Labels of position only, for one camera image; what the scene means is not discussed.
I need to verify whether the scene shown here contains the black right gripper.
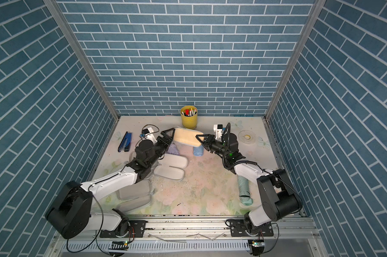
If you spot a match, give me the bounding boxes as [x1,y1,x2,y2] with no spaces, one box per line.
[197,135,230,160]

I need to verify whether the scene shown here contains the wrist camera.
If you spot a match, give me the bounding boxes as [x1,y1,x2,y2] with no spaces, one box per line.
[213,124,224,139]
[140,127,159,143]

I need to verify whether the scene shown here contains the markers in cup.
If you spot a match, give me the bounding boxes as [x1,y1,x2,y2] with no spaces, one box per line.
[181,108,197,117]

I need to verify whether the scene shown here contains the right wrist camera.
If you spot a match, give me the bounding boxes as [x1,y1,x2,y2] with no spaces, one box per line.
[213,124,224,139]

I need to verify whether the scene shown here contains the grey open umbrella case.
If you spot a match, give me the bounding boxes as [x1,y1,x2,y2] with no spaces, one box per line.
[127,152,138,166]

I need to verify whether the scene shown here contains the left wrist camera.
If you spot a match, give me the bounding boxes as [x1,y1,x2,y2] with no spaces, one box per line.
[140,127,159,143]

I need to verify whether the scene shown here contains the aluminium corner post left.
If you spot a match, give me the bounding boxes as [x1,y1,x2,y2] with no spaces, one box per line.
[43,0,120,122]

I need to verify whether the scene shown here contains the beige zippered umbrella case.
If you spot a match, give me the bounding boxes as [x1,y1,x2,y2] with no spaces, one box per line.
[174,127,203,147]

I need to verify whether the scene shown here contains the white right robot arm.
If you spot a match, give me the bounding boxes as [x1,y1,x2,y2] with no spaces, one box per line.
[196,123,303,233]

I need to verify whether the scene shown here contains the aluminium corner post right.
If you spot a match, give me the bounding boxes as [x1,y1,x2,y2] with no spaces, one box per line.
[265,0,326,121]

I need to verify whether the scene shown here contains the blue black stapler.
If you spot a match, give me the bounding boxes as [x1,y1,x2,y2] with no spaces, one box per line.
[118,131,132,153]

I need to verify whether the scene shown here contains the light blue umbrella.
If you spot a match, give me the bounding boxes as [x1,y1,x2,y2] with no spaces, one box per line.
[193,146,205,157]

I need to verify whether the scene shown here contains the aluminium corner post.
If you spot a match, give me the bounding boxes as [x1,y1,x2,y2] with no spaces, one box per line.
[265,0,326,121]
[43,0,120,122]

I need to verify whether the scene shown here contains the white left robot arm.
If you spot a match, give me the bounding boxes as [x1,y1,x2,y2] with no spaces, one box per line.
[45,128,175,239]

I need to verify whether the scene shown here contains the lilac folded umbrella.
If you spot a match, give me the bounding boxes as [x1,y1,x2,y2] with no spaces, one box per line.
[167,143,180,155]

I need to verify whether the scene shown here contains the grey open case front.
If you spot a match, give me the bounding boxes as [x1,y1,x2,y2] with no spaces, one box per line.
[116,180,154,213]

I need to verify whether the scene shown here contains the yellow pen cup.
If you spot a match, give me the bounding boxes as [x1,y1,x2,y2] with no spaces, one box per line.
[181,106,198,130]

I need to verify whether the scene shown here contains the aluminium front rail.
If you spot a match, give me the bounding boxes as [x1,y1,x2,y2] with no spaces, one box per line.
[45,216,327,257]

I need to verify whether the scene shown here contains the clear tape roll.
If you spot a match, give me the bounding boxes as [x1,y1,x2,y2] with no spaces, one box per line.
[237,130,256,145]

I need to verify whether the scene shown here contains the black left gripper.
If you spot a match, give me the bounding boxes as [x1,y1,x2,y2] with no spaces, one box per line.
[146,128,175,169]

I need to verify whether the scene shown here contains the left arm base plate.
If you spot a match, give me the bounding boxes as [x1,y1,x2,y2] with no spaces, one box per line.
[99,220,147,239]

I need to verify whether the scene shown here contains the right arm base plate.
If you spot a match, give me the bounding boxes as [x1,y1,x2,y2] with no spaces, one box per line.
[225,219,274,237]

